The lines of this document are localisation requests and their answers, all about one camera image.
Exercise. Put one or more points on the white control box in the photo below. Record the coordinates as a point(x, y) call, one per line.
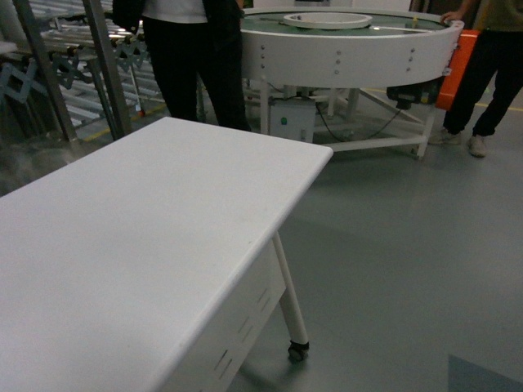
point(292, 119)

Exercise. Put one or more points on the white table leg with caster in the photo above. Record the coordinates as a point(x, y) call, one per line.
point(299, 341)

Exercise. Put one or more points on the person in black trousers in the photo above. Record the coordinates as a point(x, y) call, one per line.
point(189, 41)

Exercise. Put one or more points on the white round conveyor table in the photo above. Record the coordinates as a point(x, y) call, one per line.
point(374, 75)

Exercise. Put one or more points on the orange side panel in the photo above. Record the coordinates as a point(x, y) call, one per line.
point(456, 69)

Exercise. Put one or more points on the grey scissor roller conveyor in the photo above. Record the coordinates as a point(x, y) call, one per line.
point(66, 35)

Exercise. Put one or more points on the person in olive shirt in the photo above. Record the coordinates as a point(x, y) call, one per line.
point(496, 56)

